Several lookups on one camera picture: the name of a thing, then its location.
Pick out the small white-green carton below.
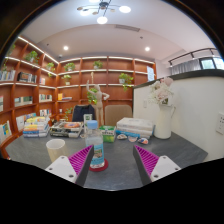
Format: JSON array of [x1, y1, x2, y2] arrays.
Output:
[[83, 113, 93, 129]]

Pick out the green and white box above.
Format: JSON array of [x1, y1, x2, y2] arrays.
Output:
[[99, 125, 117, 143]]

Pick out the ceiling air vent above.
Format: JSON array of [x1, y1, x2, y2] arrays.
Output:
[[114, 24, 141, 33]]

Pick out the branched ceiling lamp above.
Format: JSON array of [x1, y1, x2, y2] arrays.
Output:
[[76, 0, 132, 25]]

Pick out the stack of dark books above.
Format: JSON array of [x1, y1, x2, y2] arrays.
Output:
[[49, 120, 84, 138]]

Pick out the pink and white flowers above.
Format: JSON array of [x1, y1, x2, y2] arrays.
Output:
[[148, 76, 175, 108]]

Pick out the white wall socket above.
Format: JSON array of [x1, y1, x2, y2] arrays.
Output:
[[215, 111, 224, 135]]

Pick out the wooden artist mannequin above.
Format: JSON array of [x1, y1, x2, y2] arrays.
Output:
[[85, 71, 110, 127]]

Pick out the stack of colourful books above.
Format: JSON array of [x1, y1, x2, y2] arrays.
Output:
[[22, 115, 51, 138]]

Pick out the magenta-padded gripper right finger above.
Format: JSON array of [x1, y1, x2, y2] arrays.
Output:
[[132, 144, 182, 187]]

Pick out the clear blue-capped water bottle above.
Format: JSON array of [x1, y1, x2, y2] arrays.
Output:
[[85, 119, 106, 169]]

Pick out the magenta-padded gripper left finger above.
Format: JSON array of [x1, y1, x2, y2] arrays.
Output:
[[44, 144, 95, 187]]

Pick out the tan upholstered chair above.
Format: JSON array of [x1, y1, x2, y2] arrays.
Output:
[[104, 104, 134, 127]]

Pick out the white ceramic jug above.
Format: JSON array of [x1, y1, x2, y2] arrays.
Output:
[[153, 104, 177, 140]]

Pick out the red-brown wooden shelf unit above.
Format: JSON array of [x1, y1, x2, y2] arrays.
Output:
[[0, 34, 158, 148]]

